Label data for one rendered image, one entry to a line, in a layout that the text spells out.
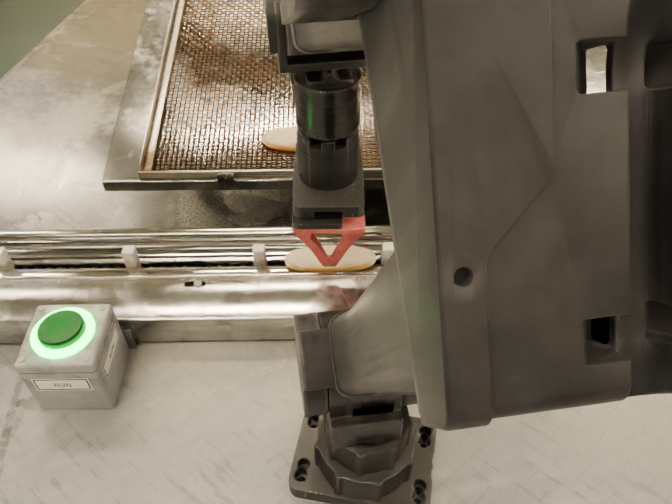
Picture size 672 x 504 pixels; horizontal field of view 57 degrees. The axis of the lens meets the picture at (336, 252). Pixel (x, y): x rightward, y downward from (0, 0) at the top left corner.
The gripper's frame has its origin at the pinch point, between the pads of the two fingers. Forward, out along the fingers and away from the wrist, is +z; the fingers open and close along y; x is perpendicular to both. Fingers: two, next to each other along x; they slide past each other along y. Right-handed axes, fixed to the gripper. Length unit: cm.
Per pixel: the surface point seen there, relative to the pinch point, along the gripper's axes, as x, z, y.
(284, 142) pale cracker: -5.2, -2.2, -14.3
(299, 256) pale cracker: -3.2, 2.3, 0.2
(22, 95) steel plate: -48, 6, -39
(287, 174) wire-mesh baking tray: -4.7, -1.1, -9.5
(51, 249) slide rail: -31.0, 3.3, -2.1
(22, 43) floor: -136, 88, -215
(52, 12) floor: -132, 88, -245
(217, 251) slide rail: -12.5, 3.3, -1.6
